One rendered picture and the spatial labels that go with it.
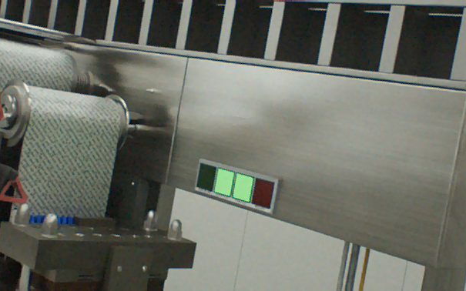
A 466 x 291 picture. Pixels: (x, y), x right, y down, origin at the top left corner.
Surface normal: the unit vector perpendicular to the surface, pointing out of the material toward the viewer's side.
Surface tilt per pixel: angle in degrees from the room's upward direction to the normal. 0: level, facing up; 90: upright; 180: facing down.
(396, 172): 90
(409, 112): 90
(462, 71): 90
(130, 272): 90
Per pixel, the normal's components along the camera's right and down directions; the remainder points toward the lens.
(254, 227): -0.73, -0.09
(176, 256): 0.65, 0.15
